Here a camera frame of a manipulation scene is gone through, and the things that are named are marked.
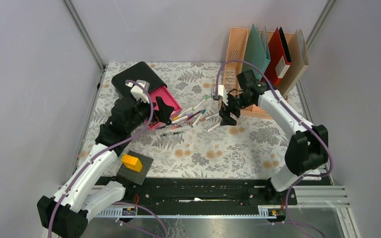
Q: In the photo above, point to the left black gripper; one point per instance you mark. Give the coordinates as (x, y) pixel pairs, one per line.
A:
(164, 111)

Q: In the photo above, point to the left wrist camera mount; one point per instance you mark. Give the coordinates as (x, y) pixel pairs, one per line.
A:
(138, 89)

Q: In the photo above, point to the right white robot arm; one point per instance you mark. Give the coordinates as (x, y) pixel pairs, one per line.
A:
(307, 148)

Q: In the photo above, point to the teal folder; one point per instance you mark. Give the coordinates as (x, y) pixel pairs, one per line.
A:
(257, 49)

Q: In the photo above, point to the red folder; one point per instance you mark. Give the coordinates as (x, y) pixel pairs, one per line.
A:
(280, 59)

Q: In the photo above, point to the beige folder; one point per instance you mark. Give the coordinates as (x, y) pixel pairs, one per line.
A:
(300, 62)

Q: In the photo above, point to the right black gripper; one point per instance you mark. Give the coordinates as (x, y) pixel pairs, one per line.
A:
(224, 114)

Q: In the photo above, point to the teal capped white marker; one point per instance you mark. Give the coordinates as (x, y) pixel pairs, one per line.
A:
(198, 118)

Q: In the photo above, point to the purple capped white marker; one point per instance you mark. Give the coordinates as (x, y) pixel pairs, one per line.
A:
(182, 118)

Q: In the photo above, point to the black pink drawer box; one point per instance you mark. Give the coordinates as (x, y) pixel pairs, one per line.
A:
(144, 75)

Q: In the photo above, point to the black gel pen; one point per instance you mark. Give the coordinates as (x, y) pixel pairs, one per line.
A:
(175, 133)

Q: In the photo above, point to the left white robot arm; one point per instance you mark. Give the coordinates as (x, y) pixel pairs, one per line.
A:
(68, 212)

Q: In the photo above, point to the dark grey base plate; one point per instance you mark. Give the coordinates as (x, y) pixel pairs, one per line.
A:
(136, 177)

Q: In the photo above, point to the floral table mat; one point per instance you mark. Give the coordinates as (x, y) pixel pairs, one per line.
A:
(253, 149)

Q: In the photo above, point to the black mounting rail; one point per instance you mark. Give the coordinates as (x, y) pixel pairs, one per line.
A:
(200, 196)

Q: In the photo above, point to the pink capped white marker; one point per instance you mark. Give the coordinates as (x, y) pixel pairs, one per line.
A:
(214, 127)

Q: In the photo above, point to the yellow toy block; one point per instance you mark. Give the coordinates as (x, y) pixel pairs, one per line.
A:
(132, 162)

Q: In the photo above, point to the brown capped white marker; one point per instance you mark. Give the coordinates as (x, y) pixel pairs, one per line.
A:
(209, 117)

